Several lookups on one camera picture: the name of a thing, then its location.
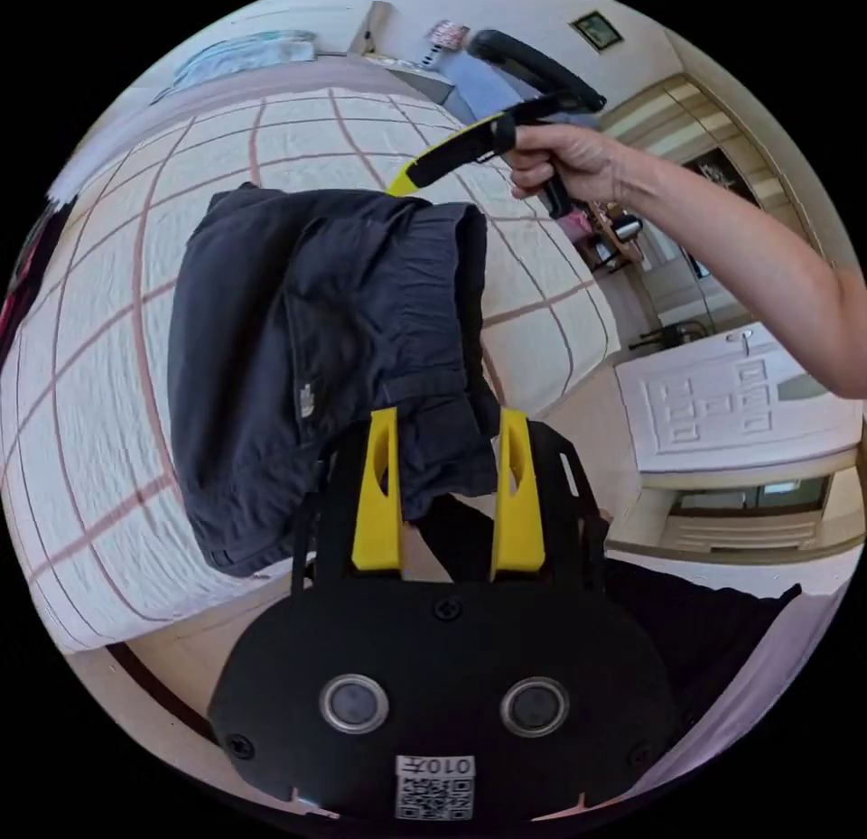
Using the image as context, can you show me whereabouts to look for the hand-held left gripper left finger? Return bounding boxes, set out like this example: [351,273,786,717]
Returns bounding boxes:
[351,407,405,577]

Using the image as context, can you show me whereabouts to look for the person's right hand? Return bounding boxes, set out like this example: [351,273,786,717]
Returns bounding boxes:
[504,123,641,209]

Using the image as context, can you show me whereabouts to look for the wooden cupboard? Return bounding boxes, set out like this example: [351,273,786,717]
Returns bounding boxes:
[599,73,825,257]

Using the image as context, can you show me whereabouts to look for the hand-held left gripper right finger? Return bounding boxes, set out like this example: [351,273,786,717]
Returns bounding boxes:
[489,407,547,581]

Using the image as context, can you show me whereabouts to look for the framed wall picture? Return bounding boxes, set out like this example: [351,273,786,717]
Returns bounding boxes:
[571,10,625,52]

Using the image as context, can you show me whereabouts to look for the light blue pillow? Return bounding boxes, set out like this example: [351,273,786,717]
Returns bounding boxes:
[150,28,320,106]

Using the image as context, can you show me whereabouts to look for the bed with checked white quilt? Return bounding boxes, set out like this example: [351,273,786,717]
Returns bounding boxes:
[0,60,628,656]

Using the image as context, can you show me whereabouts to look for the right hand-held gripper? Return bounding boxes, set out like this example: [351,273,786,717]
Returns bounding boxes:
[384,90,609,221]

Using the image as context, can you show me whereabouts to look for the person's right forearm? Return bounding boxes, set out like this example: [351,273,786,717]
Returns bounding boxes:
[612,149,867,401]

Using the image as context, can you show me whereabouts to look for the white panelled door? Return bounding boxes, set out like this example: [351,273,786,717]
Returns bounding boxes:
[614,322,862,476]

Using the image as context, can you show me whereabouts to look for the person's body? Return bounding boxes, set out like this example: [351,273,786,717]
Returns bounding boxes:
[405,493,856,803]

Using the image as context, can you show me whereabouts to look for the dark grey pants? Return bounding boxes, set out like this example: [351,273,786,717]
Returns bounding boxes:
[166,182,504,580]

